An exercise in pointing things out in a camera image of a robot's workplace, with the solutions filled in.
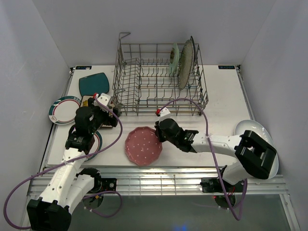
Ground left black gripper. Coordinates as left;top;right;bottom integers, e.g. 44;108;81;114
88;98;120;134

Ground pink dotted scalloped plate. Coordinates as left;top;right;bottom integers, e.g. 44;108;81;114
125;127;163;166

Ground speckled beige round plate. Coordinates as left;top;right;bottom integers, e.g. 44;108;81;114
178;39;194;90

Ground mint green flower plate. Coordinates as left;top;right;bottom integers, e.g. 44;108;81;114
169;43;180;76

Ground black square floral plate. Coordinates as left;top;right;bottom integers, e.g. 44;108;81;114
190;36;197;69

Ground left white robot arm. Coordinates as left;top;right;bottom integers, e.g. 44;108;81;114
27;93;118;231

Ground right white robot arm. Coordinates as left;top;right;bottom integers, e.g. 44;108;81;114
154;118;279;191

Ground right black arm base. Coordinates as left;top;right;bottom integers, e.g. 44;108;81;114
200;178;244;193

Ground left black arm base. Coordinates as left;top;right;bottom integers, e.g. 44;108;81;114
76;168;117;193

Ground cream square flower plate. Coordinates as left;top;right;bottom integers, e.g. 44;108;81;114
80;95;118;128

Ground round plate red teal rim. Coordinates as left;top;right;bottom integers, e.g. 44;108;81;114
86;131;103;161

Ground teal square plate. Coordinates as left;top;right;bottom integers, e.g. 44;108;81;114
78;73;110;97

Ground left logo sticker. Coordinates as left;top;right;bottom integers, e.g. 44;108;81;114
75;65;92;70

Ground logo sticker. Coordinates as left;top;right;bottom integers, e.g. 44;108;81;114
218;65;235;70
75;65;92;70

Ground right logo sticker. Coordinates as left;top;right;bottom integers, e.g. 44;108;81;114
218;65;235;70

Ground white oval platter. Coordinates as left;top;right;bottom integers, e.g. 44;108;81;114
234;120;279;179

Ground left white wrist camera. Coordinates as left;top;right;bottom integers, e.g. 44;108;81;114
94;93;113;112

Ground grey wire dish rack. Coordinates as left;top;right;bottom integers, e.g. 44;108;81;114
113;32;209;116

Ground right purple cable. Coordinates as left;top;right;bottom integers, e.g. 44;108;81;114
158;98;248;221

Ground purple cable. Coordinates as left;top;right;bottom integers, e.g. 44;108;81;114
4;95;124;229
158;98;248;221

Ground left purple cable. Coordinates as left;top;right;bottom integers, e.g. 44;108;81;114
4;95;124;229

